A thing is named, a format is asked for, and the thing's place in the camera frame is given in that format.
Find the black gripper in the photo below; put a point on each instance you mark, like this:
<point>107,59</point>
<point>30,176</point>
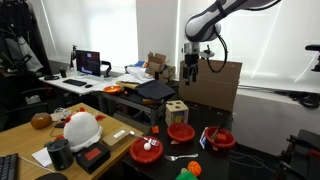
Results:
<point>191,65</point>

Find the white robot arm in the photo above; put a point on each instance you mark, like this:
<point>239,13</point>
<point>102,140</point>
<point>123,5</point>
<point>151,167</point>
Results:
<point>203,26</point>

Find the large cardboard box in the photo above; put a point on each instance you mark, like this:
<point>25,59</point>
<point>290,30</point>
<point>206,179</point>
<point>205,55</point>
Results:
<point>210,83</point>

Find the small open cardboard box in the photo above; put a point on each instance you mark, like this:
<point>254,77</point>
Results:
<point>160,66</point>

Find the wooden shape sorter box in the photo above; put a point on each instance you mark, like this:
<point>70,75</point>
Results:
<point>176,113</point>

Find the dark blue plastic lid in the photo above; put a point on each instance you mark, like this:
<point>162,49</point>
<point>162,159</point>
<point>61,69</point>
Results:
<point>155,90</point>

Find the white paper pile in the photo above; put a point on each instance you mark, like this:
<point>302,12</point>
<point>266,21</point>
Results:
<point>138,74</point>

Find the red plastic bowl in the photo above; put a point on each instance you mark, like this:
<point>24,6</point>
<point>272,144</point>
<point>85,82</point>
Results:
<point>181,132</point>
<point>220,144</point>

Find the white blue packet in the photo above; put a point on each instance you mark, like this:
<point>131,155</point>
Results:
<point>203,140</point>

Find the red block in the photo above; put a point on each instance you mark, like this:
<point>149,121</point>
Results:
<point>221,137</point>

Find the orange bowl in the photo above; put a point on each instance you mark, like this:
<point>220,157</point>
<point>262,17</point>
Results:
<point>113,89</point>

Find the small white ball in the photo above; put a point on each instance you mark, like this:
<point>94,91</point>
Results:
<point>147,146</point>

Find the black curved stand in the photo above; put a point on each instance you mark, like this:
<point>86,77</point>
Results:
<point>106,66</point>

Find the orange toy ball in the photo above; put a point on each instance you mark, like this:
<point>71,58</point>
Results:
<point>194,168</point>

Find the white office desk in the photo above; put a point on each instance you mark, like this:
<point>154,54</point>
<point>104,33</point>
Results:
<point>100,83</point>

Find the tan cardboard accessory box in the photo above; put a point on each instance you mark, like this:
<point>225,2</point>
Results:
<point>116,138</point>

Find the green ball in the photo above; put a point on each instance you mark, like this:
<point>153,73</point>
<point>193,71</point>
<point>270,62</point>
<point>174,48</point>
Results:
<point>185,175</point>

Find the black computer mouse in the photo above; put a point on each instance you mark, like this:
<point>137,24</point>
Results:
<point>88,86</point>

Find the black computer monitor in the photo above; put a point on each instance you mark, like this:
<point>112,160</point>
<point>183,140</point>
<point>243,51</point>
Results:
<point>88,62</point>

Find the black keyboard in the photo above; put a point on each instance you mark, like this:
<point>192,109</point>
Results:
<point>75,82</point>
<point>8,166</point>

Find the white plush chicken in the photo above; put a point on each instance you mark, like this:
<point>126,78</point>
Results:
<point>81,130</point>

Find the black box with red label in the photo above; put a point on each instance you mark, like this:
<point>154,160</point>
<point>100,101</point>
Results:
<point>92,156</point>

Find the clear plastic container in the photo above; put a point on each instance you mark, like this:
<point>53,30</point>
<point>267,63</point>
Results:
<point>61,114</point>

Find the black headset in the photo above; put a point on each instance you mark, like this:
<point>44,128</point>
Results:
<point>51,77</point>

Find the black cylinder cup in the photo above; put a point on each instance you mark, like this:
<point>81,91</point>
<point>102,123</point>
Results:
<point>60,155</point>

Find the brown football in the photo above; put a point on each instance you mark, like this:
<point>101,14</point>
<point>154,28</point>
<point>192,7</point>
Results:
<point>41,120</point>

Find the small white box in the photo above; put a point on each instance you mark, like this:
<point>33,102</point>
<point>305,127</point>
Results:
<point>32,99</point>

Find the white notepad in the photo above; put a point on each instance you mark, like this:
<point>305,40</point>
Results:
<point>41,156</point>

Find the black mesh office chair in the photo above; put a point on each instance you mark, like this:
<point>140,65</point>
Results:
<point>23,110</point>

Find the light wooden desk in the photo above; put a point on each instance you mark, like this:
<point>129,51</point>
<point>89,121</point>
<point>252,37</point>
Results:
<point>20,140</point>

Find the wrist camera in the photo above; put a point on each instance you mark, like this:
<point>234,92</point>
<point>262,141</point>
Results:
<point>208,53</point>

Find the black camera on tripod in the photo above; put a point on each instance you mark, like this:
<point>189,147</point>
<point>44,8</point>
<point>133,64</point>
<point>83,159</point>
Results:
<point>73,56</point>

